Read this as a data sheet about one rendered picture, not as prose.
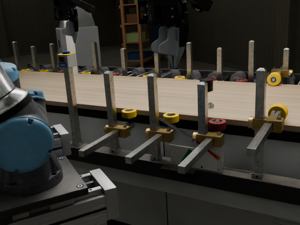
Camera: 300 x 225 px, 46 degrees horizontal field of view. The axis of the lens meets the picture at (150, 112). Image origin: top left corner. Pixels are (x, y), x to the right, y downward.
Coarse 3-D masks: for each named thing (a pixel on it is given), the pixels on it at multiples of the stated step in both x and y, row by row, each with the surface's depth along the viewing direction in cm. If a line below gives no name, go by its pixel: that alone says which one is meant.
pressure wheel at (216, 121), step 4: (212, 120) 167; (216, 120) 165; (220, 120) 167; (224, 120) 166; (208, 124) 166; (212, 124) 163; (216, 124) 162; (220, 124) 162; (224, 124) 163; (212, 128) 164; (216, 128) 163; (220, 128) 163; (224, 128) 164
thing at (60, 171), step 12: (0, 168) 85; (48, 168) 84; (60, 168) 89; (0, 180) 84; (12, 180) 83; (24, 180) 81; (36, 180) 82; (48, 180) 84; (60, 180) 88; (12, 192) 82; (24, 192) 82; (36, 192) 82
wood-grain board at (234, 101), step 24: (24, 72) 335; (48, 72) 327; (48, 96) 235; (96, 96) 227; (120, 96) 224; (144, 96) 220; (168, 96) 217; (192, 96) 214; (216, 96) 210; (240, 96) 207; (288, 96) 201; (192, 120) 179; (240, 120) 167; (288, 120) 163
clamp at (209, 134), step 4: (196, 132) 163; (208, 132) 162; (212, 132) 162; (192, 136) 163; (196, 136) 161; (200, 136) 160; (204, 136) 159; (208, 136) 158; (212, 136) 158; (216, 136) 157; (220, 136) 157; (200, 140) 161; (216, 140) 157; (220, 140) 156; (216, 144) 158; (220, 144) 157
